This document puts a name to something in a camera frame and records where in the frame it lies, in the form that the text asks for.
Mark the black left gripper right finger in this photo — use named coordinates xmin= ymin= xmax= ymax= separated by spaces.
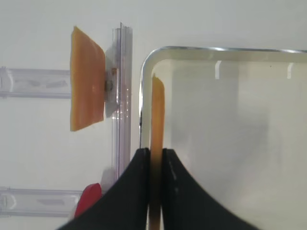
xmin=161 ymin=149 xmax=256 ymax=230

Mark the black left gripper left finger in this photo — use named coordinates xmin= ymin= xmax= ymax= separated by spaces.
xmin=60 ymin=148 xmax=150 ymax=230

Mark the orange cheese slice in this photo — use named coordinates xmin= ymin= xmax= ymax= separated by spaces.
xmin=70 ymin=26 xmax=106 ymax=131
xmin=149 ymin=76 xmax=165 ymax=230

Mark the red tomato slice standing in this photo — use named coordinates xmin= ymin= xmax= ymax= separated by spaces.
xmin=73 ymin=183 xmax=102 ymax=218

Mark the clear tomato pusher track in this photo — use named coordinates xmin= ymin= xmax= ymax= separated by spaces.
xmin=0 ymin=187 xmax=82 ymax=218

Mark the clear cheese pusher track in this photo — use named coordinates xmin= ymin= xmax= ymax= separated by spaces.
xmin=0 ymin=67 xmax=71 ymax=99

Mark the metal serving tray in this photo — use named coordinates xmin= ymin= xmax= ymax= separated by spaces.
xmin=140 ymin=46 xmax=307 ymax=218

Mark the clear left front rail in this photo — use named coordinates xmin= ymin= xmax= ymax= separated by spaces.
xmin=102 ymin=23 xmax=133 ymax=185

